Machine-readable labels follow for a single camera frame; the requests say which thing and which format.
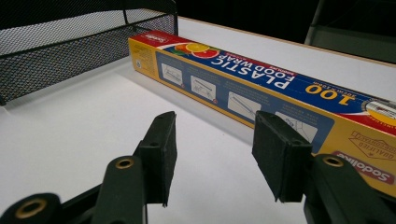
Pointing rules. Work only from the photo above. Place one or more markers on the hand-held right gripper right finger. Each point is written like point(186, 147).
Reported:
point(286, 155)

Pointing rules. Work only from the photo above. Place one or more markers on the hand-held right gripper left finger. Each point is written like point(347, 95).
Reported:
point(155, 161)

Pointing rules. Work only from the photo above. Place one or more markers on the long plastic wrap box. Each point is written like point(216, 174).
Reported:
point(249, 77)

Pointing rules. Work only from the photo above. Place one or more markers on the black mesh basket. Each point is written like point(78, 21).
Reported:
point(62, 56)

